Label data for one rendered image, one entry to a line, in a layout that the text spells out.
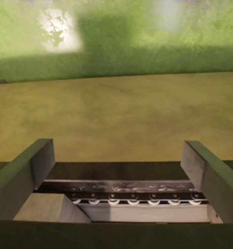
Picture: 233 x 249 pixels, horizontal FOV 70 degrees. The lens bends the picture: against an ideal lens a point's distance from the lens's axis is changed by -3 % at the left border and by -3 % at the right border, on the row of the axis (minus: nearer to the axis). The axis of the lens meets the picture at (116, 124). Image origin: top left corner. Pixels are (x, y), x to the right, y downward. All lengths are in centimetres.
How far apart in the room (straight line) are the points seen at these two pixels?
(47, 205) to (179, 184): 37
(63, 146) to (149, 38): 75
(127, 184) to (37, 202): 25
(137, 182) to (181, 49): 83
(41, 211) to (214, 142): 57
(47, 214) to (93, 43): 88
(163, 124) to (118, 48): 57
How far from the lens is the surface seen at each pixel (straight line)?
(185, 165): 17
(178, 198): 59
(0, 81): 144
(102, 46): 109
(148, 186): 54
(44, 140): 17
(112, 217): 82
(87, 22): 107
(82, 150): 61
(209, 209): 72
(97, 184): 54
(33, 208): 55
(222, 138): 69
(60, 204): 52
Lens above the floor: 103
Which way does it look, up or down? 49 degrees down
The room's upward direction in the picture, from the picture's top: 175 degrees counter-clockwise
